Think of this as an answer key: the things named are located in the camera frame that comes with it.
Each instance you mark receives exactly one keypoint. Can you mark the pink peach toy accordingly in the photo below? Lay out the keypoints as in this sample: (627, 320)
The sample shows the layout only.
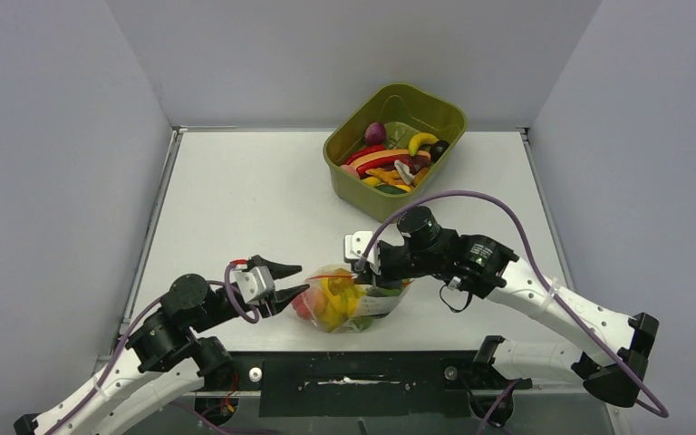
(303, 306)

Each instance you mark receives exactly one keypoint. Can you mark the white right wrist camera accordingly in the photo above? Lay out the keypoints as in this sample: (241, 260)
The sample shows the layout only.
(360, 253)

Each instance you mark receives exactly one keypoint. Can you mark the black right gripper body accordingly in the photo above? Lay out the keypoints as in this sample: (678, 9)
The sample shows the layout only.
(399, 262)

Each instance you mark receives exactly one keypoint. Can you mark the purple onion toy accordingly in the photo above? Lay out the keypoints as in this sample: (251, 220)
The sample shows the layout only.
(375, 134)

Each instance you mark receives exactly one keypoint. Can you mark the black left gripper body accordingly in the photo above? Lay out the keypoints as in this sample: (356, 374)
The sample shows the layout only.
(224, 312)

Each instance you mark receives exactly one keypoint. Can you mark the white garlic toy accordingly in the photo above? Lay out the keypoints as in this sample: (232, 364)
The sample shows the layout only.
(405, 172)

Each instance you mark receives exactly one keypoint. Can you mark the dark round fruit toy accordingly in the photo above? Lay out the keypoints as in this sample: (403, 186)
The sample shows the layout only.
(437, 150)

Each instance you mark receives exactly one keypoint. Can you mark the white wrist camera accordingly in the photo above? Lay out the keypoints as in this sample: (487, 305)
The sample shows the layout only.
(253, 281)
(360, 253)

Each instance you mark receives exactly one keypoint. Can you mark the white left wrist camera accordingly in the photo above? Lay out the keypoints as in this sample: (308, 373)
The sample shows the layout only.
(253, 281)

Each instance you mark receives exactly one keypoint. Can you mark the small yellow banana toy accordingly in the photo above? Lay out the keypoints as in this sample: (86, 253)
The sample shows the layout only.
(419, 140)

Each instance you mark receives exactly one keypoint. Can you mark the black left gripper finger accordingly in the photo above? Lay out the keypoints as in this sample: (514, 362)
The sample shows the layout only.
(276, 270)
(278, 300)

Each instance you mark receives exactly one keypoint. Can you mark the olive green plastic tub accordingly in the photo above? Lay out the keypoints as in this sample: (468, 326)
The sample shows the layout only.
(405, 111)

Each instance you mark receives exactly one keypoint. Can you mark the orange ginger root toy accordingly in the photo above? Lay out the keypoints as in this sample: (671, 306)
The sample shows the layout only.
(389, 177)

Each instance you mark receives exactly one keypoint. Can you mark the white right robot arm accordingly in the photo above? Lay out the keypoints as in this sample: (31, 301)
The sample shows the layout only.
(605, 351)

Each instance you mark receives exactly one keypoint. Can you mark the dark green avocado toy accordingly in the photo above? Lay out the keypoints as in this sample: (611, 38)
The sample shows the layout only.
(390, 189)

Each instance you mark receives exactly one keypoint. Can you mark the pink round fruit toy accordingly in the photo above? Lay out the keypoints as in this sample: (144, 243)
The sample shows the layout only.
(350, 170)

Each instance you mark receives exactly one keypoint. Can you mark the red chili pepper toy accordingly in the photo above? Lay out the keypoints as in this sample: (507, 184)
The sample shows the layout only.
(363, 152)

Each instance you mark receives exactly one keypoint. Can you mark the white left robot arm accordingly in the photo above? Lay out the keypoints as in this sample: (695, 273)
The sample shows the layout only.
(166, 340)

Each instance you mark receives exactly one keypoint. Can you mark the clear zip top bag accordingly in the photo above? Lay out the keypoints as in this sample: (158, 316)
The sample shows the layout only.
(377, 303)

